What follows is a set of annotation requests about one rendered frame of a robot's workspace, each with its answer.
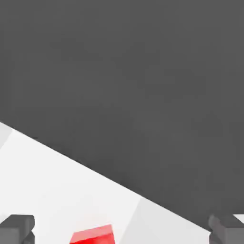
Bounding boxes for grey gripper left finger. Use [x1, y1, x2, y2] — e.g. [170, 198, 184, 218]
[0, 214, 36, 244]

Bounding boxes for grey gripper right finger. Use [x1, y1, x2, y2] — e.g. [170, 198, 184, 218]
[208, 213, 244, 244]

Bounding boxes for small red cube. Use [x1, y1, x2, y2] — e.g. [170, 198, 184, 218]
[69, 224, 116, 244]

